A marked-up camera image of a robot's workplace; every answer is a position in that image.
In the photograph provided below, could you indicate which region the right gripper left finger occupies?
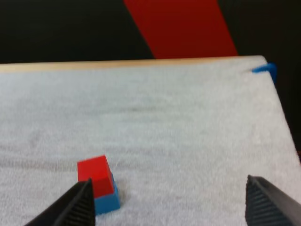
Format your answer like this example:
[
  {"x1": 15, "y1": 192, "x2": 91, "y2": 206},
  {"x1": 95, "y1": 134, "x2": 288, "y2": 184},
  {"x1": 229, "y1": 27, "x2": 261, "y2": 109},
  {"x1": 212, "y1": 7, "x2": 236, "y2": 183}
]
[{"x1": 23, "y1": 178, "x2": 96, "y2": 226}]

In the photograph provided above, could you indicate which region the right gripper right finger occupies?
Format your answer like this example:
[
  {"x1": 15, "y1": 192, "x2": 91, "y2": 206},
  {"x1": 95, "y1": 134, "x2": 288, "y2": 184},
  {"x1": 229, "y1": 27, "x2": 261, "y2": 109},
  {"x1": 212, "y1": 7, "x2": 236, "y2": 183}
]
[{"x1": 244, "y1": 174, "x2": 301, "y2": 226}]

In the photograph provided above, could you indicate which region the red cube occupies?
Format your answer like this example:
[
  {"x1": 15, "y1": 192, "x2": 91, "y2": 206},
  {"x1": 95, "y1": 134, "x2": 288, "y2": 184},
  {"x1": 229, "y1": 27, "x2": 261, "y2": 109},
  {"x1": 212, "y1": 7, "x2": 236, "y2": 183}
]
[{"x1": 77, "y1": 154, "x2": 114, "y2": 198}]

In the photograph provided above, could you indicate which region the blue cube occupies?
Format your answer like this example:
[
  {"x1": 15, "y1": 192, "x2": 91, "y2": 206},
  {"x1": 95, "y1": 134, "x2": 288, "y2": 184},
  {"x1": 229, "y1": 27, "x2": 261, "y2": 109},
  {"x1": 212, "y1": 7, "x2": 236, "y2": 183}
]
[{"x1": 94, "y1": 173, "x2": 121, "y2": 215}]

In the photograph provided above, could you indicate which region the blue clip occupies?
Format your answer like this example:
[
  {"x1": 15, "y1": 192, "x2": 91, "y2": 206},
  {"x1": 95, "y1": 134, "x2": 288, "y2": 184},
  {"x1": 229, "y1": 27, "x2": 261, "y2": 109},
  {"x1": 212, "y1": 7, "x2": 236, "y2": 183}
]
[{"x1": 252, "y1": 62, "x2": 277, "y2": 83}]

